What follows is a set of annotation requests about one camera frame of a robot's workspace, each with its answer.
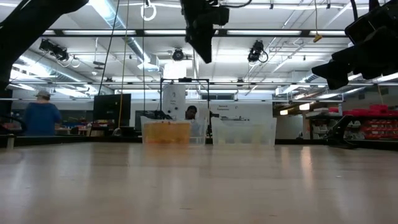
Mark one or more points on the yellow hanging tag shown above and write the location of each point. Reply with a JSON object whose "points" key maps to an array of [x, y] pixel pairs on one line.
{"points": [[317, 38]]}

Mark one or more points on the small metal post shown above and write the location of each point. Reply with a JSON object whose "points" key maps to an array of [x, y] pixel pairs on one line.
{"points": [[10, 141]]}

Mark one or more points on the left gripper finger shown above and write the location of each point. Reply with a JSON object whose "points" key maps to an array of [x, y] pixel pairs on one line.
{"points": [[203, 49]]}

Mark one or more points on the silver air duct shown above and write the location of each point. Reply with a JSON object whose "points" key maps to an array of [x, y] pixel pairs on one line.
{"points": [[107, 12], [46, 67]]}

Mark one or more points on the clear plastic bin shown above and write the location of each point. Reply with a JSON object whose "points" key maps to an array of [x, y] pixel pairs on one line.
{"points": [[242, 133], [199, 133]]}

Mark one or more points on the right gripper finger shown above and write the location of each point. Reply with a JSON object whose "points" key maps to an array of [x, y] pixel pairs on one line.
{"points": [[353, 56], [337, 74]]}

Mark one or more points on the black ceiling camera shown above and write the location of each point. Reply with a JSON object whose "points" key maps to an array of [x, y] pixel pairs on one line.
{"points": [[178, 54], [255, 51], [53, 49]]}

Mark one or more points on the person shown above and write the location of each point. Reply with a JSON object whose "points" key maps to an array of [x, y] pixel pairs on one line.
{"points": [[191, 112], [42, 118]]}

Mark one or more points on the black aluminium table frame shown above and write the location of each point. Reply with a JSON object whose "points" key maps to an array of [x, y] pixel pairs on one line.
{"points": [[93, 140]]}

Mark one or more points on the black monitor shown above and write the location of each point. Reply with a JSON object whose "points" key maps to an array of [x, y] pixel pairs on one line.
{"points": [[112, 109]]}

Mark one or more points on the white cabinet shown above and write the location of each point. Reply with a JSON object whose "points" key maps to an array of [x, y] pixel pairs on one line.
{"points": [[174, 99]]}

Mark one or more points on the black angled stand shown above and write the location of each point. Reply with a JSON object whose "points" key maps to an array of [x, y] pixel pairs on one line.
{"points": [[337, 130]]}

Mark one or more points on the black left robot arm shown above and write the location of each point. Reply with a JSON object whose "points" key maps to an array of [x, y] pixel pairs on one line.
{"points": [[31, 25]]}

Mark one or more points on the shelving with red bins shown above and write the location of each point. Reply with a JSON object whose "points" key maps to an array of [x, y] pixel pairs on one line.
{"points": [[377, 110]]}

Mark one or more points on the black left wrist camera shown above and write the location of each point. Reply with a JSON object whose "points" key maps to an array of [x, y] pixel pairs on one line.
{"points": [[222, 15]]}

